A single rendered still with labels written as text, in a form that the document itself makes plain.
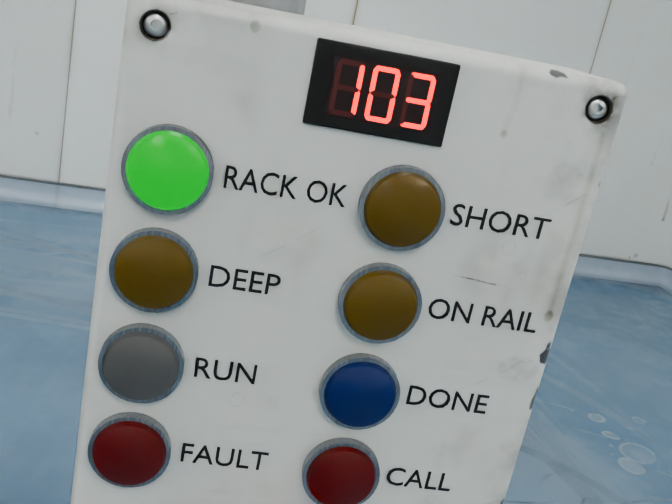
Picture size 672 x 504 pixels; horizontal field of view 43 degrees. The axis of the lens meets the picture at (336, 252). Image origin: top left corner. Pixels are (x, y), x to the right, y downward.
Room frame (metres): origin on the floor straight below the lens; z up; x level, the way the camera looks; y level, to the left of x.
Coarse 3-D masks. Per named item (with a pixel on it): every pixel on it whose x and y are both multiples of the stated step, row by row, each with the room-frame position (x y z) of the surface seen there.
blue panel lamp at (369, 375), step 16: (352, 368) 0.28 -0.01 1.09; (368, 368) 0.28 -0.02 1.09; (336, 384) 0.28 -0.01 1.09; (352, 384) 0.28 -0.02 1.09; (368, 384) 0.28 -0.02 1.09; (384, 384) 0.28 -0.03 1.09; (336, 400) 0.28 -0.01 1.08; (352, 400) 0.28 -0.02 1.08; (368, 400) 0.28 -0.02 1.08; (384, 400) 0.28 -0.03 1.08; (336, 416) 0.28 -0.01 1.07; (352, 416) 0.28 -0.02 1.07; (368, 416) 0.28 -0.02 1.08; (384, 416) 0.28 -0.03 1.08
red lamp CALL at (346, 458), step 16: (336, 448) 0.28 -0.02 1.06; (352, 448) 0.28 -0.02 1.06; (320, 464) 0.28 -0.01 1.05; (336, 464) 0.28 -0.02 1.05; (352, 464) 0.28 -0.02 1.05; (368, 464) 0.28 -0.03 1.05; (320, 480) 0.28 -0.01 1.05; (336, 480) 0.28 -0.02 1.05; (352, 480) 0.28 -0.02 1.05; (368, 480) 0.28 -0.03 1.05; (320, 496) 0.28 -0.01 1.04; (336, 496) 0.28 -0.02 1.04; (352, 496) 0.28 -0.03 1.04
